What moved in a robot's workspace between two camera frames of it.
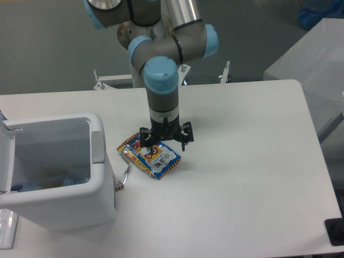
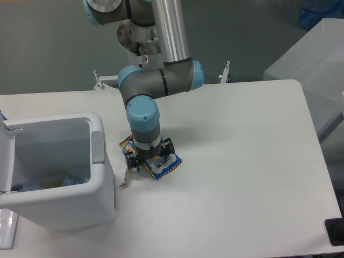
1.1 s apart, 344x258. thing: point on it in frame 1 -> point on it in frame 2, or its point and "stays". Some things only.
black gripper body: x=163 y=129 -> x=143 y=154
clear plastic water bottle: x=63 y=181 stays
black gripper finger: x=146 y=138 -> x=131 y=160
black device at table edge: x=335 y=228 stays
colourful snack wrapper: x=163 y=160 stays
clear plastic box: x=8 y=220 stays
